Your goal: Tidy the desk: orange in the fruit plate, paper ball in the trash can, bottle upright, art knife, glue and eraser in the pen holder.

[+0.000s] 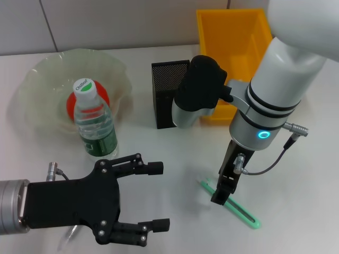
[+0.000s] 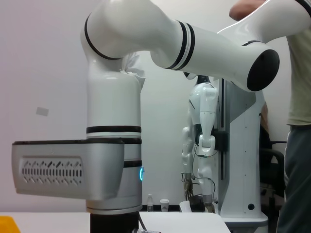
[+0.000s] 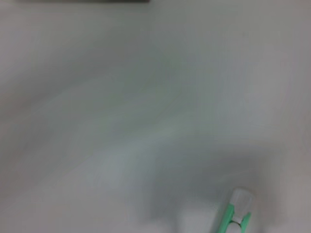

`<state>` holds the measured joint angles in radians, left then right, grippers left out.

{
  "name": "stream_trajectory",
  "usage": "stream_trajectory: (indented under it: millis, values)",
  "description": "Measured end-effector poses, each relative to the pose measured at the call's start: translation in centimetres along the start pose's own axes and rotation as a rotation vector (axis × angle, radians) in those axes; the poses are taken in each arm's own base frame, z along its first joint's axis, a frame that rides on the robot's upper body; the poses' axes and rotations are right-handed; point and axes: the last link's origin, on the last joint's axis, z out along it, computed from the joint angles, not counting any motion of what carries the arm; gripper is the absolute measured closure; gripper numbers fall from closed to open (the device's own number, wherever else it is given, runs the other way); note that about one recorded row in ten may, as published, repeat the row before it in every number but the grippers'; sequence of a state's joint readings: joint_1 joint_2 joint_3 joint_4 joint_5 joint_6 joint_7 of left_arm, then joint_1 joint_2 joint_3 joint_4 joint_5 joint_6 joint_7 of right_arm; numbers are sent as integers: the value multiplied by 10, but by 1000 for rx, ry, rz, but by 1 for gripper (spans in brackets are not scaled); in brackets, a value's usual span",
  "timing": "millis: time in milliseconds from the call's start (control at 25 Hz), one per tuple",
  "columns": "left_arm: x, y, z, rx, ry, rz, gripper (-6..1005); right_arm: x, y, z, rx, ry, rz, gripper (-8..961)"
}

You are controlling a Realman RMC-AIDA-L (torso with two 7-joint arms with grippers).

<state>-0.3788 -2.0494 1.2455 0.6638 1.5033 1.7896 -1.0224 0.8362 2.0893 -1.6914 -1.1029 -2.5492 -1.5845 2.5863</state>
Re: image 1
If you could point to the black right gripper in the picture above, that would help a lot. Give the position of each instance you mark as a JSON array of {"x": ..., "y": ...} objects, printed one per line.
[{"x": 229, "y": 164}]

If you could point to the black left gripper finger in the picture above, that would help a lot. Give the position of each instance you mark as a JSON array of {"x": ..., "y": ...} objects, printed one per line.
[
  {"x": 155, "y": 168},
  {"x": 161, "y": 225}
]

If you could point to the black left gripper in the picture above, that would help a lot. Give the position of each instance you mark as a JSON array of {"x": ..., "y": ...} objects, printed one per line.
[{"x": 71, "y": 203}]

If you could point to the mint green utility knife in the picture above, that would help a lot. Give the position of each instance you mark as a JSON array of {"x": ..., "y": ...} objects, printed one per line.
[{"x": 243, "y": 214}]

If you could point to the clear water bottle green label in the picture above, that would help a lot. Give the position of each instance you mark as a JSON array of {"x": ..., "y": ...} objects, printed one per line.
[{"x": 98, "y": 132}]

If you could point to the red-orange toy orange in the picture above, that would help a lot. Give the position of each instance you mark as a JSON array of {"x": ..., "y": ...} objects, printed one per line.
[{"x": 102, "y": 91}]

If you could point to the silver clear pen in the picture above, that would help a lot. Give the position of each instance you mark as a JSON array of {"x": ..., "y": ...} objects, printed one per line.
[{"x": 70, "y": 234}]

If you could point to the black mesh pen holder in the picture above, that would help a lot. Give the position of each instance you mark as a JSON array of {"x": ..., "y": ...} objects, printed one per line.
[{"x": 164, "y": 79}]

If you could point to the pale green glass fruit plate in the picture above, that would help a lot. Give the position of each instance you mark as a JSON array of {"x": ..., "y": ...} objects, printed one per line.
[{"x": 45, "y": 79}]

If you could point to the yellow plastic bin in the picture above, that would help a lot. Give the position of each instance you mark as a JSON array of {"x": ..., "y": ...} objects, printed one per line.
[{"x": 238, "y": 39}]

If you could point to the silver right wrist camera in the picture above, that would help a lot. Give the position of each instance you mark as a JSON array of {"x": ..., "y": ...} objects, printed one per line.
[{"x": 201, "y": 84}]

